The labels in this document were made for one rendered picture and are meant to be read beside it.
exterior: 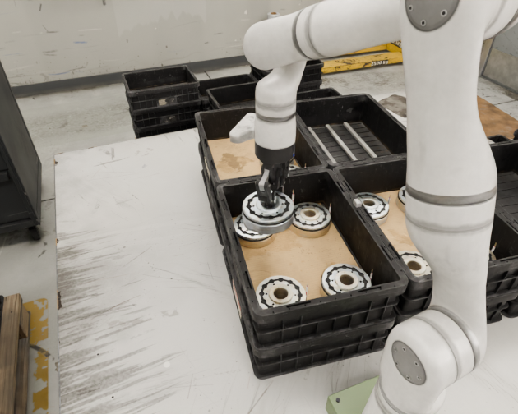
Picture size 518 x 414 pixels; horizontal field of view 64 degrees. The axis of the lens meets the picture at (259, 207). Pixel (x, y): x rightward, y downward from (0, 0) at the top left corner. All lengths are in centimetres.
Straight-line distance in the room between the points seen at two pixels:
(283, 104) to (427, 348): 42
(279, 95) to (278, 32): 11
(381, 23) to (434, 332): 38
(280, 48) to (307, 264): 50
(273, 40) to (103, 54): 352
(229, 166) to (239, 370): 60
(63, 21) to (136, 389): 344
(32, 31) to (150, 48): 94
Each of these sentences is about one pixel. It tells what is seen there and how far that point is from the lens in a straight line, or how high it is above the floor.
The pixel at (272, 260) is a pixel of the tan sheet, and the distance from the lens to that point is 95.
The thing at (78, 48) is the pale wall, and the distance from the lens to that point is 408.
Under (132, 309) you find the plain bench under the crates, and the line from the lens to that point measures 107.
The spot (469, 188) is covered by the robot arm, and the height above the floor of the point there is 127.
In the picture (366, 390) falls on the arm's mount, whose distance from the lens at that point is 89.
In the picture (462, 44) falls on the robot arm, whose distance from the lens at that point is 42.
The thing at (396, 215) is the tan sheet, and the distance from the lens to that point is 112.
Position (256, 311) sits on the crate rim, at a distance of 73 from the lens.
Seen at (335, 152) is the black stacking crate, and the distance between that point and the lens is 134.
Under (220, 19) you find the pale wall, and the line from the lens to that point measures 422.
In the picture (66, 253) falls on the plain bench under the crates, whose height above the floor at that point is 70.
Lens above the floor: 152
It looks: 39 degrees down
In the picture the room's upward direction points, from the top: straight up
